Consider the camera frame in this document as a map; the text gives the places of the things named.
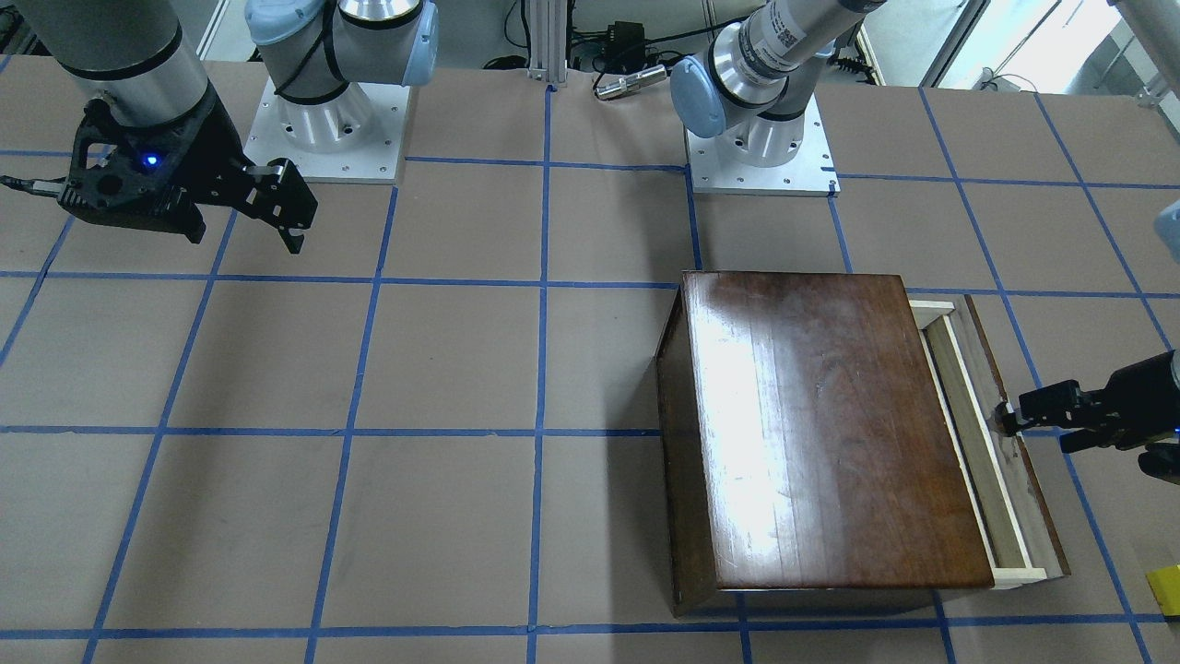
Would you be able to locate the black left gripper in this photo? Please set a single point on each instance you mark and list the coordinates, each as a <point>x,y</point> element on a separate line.
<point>1141,390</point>

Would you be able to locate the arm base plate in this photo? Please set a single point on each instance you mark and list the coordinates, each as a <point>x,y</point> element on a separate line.
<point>356,139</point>
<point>767,158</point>

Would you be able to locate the silver cylindrical connector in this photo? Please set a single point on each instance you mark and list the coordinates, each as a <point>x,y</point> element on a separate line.
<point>631,83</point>

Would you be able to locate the dark wooden drawer cabinet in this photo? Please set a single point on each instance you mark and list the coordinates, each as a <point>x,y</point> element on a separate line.
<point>806,456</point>

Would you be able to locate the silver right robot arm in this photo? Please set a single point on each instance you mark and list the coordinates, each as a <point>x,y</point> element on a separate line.
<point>134,54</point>

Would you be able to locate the aluminium frame post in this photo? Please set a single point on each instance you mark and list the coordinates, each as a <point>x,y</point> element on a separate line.
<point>547,27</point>

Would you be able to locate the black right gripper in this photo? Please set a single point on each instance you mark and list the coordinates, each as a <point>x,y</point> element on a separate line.
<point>208,140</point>

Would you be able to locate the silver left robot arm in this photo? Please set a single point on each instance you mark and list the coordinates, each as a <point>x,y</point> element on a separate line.
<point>755,65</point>

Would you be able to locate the yellow block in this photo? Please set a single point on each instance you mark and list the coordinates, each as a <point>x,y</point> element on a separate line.
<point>1165,585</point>

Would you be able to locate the light wooden drawer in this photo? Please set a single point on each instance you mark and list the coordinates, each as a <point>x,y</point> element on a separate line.
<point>1021,539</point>

